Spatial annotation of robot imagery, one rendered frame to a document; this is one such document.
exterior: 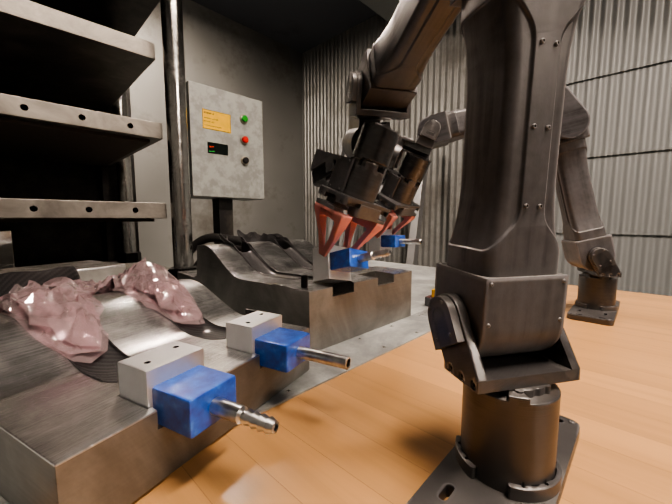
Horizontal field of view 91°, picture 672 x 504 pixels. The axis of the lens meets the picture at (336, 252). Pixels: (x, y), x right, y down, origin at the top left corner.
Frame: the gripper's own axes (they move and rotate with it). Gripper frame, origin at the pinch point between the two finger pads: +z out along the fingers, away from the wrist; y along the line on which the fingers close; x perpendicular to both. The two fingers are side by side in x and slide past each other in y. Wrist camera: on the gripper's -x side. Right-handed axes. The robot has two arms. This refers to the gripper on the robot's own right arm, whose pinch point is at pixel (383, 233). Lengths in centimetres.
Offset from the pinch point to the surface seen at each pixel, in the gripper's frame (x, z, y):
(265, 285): 6.5, 4.5, 36.3
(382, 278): 13.9, 1.0, 16.0
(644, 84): -4, -83, -183
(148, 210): -61, 26, 33
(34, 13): -88, -16, 55
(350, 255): 15.4, -6.5, 30.5
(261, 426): 32, -6, 54
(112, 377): 18, 2, 59
